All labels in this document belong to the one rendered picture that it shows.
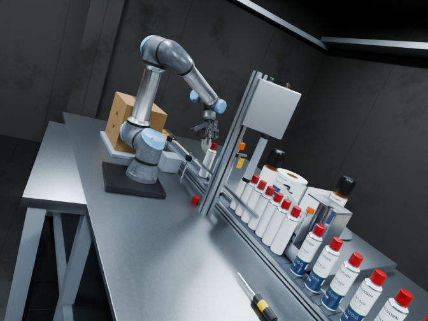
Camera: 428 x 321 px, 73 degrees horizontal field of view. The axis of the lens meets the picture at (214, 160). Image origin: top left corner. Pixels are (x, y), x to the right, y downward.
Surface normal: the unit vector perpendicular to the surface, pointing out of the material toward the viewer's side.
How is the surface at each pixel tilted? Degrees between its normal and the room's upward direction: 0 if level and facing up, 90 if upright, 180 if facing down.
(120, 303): 0
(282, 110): 90
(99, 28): 90
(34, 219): 90
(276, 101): 90
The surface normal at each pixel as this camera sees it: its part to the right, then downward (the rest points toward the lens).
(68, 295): 0.48, 0.42
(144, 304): 0.35, -0.90
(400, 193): -0.86, -0.19
